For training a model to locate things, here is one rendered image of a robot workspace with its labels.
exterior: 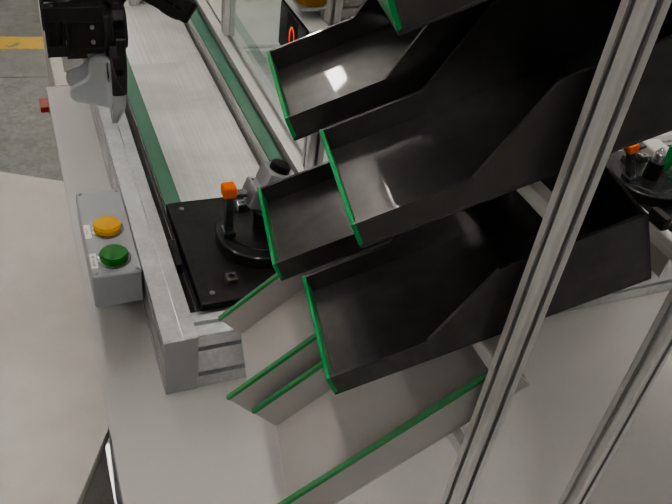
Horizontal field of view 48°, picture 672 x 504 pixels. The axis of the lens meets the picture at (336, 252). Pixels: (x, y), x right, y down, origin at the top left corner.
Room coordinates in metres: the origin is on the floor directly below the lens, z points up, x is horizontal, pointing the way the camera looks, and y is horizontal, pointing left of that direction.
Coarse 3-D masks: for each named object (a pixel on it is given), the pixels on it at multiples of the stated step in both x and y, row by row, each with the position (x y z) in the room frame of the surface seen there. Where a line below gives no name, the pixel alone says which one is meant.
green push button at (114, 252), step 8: (104, 248) 0.82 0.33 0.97; (112, 248) 0.82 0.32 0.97; (120, 248) 0.82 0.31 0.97; (104, 256) 0.80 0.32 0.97; (112, 256) 0.80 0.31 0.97; (120, 256) 0.80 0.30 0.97; (128, 256) 0.82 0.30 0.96; (104, 264) 0.79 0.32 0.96; (112, 264) 0.79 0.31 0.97; (120, 264) 0.80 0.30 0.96
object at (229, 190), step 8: (224, 184) 0.87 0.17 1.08; (232, 184) 0.87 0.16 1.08; (224, 192) 0.86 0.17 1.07; (232, 192) 0.86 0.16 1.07; (240, 192) 0.88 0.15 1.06; (224, 200) 0.87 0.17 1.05; (232, 200) 0.87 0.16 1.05; (224, 208) 0.87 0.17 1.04; (232, 208) 0.87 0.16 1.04; (224, 216) 0.87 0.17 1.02; (232, 216) 0.87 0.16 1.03; (224, 224) 0.87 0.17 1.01; (232, 224) 0.87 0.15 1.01
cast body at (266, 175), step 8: (264, 160) 0.91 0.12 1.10; (272, 160) 0.91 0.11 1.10; (280, 160) 0.91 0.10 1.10; (264, 168) 0.90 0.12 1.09; (272, 168) 0.89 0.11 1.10; (280, 168) 0.89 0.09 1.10; (288, 168) 0.90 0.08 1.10; (248, 176) 0.90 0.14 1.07; (256, 176) 0.91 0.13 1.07; (264, 176) 0.89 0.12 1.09; (272, 176) 0.88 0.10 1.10; (280, 176) 0.88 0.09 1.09; (288, 176) 0.89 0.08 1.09; (248, 184) 0.89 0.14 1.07; (256, 184) 0.89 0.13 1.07; (264, 184) 0.88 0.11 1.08; (248, 192) 0.88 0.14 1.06; (256, 192) 0.87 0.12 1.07; (248, 200) 0.87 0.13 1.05; (256, 200) 0.87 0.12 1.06; (256, 208) 0.87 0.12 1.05
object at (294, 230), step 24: (312, 168) 0.70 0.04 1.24; (264, 192) 0.68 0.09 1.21; (288, 192) 0.69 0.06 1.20; (312, 192) 0.68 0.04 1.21; (336, 192) 0.67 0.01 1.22; (264, 216) 0.63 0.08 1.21; (288, 216) 0.65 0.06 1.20; (312, 216) 0.64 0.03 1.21; (336, 216) 0.63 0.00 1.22; (288, 240) 0.61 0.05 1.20; (312, 240) 0.61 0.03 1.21; (336, 240) 0.57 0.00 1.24; (384, 240) 0.59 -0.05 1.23; (288, 264) 0.56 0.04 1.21; (312, 264) 0.57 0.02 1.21
